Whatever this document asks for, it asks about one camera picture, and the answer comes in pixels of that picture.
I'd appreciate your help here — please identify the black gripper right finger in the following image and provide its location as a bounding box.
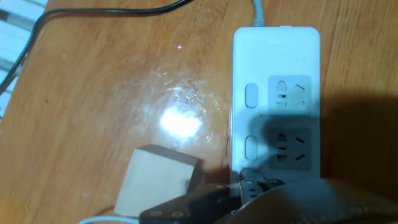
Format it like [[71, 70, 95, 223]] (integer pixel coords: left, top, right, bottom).
[[238, 167, 285, 203]]

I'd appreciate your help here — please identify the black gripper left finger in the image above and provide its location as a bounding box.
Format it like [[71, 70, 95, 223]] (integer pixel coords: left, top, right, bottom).
[[138, 182, 243, 224]]

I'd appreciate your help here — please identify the white lamp cord with plug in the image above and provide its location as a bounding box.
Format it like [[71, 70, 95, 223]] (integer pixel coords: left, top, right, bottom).
[[77, 215, 140, 224]]

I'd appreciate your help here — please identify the white power strip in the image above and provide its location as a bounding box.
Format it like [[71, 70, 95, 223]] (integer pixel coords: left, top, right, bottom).
[[229, 26, 321, 185]]

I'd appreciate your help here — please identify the light wooden block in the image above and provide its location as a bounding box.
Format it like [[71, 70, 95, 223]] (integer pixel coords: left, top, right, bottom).
[[114, 144, 203, 218]]

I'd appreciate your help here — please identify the grey-white power strip cable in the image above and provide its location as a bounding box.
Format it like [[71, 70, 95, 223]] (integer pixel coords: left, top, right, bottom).
[[251, 0, 266, 28]]

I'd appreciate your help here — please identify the long black power cable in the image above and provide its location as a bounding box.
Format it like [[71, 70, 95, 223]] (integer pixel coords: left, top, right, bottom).
[[0, 0, 195, 96]]

